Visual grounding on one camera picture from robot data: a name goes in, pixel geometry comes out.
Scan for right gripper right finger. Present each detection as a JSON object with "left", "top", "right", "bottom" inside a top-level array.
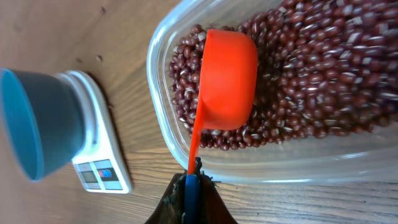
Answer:
[{"left": 197, "top": 157, "right": 237, "bottom": 224}]

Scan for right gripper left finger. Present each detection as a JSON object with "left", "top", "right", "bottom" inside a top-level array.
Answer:
[{"left": 145, "top": 173, "right": 186, "bottom": 224}]

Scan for red measuring scoop blue handle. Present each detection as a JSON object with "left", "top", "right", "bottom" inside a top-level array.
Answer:
[{"left": 184, "top": 29, "right": 258, "bottom": 223}]

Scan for white digital kitchen scale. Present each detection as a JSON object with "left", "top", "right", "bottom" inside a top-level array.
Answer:
[{"left": 57, "top": 70, "right": 132, "bottom": 194}]

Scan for blue bowl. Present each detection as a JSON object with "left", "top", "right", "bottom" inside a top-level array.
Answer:
[{"left": 1, "top": 68, "right": 85, "bottom": 182}]

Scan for clear plastic container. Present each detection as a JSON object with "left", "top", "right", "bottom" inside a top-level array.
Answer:
[{"left": 147, "top": 0, "right": 397, "bottom": 183}]

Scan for red beans in container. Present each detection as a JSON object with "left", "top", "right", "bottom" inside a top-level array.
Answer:
[{"left": 167, "top": 0, "right": 398, "bottom": 152}]

